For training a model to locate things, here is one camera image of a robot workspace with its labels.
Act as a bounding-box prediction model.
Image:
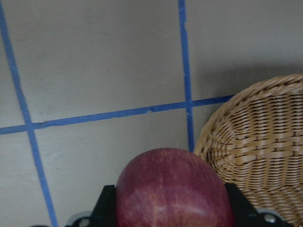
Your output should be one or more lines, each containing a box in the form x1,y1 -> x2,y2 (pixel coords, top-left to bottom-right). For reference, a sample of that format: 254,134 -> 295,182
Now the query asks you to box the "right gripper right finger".
225,183 -> 258,227

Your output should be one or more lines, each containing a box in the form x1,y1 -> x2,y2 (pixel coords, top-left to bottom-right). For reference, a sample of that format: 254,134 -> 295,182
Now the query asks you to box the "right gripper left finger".
90,185 -> 116,227

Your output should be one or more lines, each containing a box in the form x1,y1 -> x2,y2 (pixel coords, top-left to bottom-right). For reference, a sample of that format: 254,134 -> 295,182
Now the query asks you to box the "woven wicker basket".
194,74 -> 303,227

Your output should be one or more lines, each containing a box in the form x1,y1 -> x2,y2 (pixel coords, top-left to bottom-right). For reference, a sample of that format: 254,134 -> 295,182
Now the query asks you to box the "red yellow apple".
116,148 -> 235,227

